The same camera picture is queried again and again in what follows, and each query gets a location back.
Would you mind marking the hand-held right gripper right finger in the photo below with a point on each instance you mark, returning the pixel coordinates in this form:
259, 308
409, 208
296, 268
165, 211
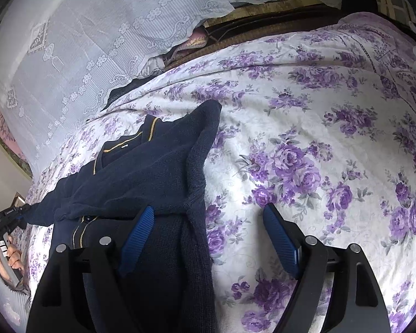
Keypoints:
280, 239

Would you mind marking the person's left forearm grey sleeve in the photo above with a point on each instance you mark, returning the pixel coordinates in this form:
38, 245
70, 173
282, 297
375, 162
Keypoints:
12, 305

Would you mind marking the navy knit sweater yellow trim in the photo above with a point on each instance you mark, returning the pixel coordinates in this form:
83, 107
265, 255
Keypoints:
152, 180

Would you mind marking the pink striped cloth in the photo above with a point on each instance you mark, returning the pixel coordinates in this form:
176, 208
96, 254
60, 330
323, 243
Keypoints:
190, 41

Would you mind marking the person's left hand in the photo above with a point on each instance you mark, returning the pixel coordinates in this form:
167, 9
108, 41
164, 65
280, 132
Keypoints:
10, 260

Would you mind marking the purple floral bedsheet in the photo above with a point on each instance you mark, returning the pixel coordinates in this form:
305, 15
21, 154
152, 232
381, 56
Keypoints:
315, 152

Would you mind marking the white pillow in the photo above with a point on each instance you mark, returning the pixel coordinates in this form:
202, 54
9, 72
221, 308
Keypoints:
90, 34

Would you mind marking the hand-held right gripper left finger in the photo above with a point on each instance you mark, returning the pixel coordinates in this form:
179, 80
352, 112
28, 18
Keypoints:
138, 236

